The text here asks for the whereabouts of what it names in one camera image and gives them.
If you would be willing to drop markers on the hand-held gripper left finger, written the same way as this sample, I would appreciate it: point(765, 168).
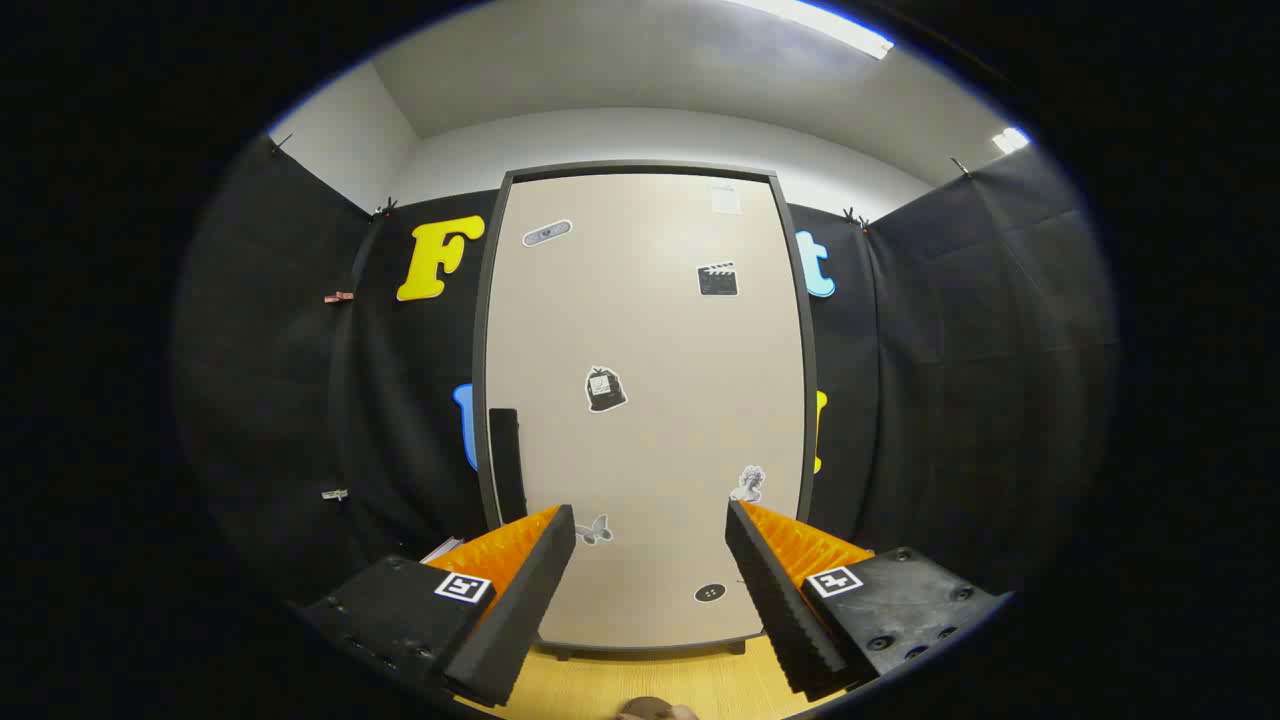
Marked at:
point(520, 610)

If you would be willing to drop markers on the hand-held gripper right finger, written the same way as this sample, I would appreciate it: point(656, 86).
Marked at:
point(790, 610)

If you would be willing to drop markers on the beige shoe cabinet door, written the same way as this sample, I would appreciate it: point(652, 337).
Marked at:
point(650, 400)

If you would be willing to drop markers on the grey shoe cabinet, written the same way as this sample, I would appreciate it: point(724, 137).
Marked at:
point(480, 350)

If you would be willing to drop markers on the white cover book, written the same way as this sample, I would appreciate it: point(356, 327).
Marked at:
point(442, 550)

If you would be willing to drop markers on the black backdrop cloth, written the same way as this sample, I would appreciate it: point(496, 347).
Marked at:
point(950, 380)

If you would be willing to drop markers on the pink clip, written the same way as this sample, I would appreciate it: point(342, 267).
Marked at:
point(338, 297)

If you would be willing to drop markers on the ceiling light panel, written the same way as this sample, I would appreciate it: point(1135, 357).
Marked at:
point(820, 25)
point(1010, 140)

